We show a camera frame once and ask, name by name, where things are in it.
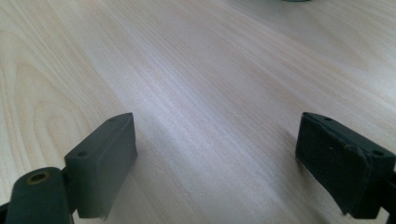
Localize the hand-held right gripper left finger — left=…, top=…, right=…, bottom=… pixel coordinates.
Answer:
left=64, top=112, right=138, bottom=220

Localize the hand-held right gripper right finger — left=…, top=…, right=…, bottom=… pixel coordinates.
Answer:
left=294, top=111, right=396, bottom=220

